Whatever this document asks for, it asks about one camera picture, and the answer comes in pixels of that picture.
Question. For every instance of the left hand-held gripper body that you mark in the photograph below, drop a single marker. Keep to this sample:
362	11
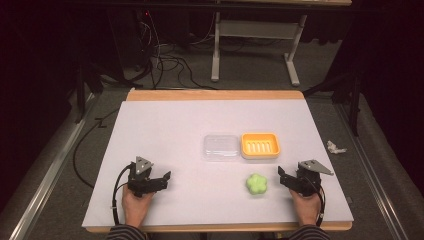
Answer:
140	181

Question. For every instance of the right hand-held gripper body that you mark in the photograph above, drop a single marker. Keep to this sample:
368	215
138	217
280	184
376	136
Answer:
308	180

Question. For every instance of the green flower-shaped soap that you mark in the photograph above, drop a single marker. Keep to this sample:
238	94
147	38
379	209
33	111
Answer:
257	184

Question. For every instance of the yellow soap dish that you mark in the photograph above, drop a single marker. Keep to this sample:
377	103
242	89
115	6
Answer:
260	145

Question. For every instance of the person's left hand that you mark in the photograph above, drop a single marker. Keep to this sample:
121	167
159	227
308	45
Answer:
135	206

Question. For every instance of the person's right hand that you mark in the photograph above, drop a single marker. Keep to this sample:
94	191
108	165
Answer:
307	208

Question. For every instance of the crumpled white paper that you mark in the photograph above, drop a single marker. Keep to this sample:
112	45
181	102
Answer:
335	147

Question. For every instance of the white table mat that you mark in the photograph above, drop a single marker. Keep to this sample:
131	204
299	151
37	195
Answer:
186	133

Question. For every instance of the clear plastic container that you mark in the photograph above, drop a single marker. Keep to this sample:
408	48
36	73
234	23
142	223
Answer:
221	147

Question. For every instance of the wooden table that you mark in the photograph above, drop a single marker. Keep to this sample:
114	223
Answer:
213	95

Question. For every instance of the black stand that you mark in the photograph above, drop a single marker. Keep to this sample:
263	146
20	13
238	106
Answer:
350	93
83	90

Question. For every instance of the metal floor rail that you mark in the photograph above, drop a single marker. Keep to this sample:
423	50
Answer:
50	170
370	173

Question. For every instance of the white metal desk frame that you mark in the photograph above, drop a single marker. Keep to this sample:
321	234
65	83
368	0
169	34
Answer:
256	29

